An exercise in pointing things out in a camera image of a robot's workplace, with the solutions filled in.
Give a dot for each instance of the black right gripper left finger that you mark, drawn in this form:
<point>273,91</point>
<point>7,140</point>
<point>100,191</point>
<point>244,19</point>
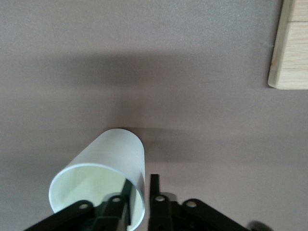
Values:
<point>79,214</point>

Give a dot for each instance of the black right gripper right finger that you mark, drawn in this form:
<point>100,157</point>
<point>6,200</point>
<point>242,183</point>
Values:
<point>168,211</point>

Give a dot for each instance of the cream paper cup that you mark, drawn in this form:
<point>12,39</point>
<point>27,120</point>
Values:
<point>115,154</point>

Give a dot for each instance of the wooden cutting board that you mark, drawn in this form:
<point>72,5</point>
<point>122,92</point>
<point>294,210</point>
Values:
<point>293,48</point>

